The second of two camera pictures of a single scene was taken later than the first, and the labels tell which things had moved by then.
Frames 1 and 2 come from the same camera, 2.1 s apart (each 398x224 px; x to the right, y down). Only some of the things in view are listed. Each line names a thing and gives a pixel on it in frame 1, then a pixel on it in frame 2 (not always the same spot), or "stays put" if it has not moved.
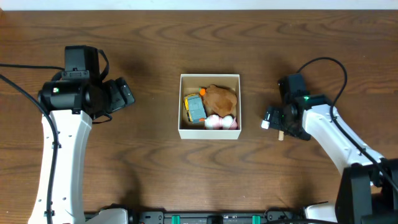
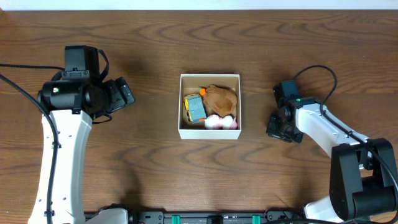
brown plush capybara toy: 219,100 stays put
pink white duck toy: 215,122 stays put
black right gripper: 272,116 → 272,130
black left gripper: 119,94 stays put
